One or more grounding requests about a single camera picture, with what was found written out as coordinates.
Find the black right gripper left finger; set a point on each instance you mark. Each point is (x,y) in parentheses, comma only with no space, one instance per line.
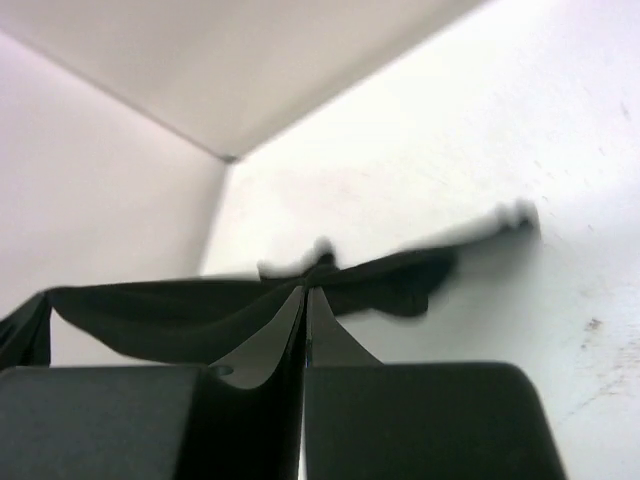
(251,411)

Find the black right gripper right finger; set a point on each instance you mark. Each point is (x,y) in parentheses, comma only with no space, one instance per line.
(338,421)

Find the black tank top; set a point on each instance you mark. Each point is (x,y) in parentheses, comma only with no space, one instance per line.
(199,320)

